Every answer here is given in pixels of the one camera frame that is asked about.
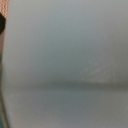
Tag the light blue cup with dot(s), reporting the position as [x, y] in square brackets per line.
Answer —
[65, 64]

